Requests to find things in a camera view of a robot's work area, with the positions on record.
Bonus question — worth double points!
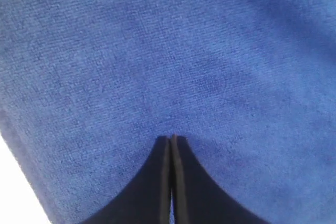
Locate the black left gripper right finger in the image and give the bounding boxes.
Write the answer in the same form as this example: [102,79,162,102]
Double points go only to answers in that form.
[170,135,267,224]

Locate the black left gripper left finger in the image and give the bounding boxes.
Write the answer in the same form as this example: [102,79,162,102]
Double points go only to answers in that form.
[84,136,171,224]

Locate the blue towel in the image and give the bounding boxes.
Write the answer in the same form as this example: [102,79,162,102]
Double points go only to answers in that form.
[1,0,335,223]

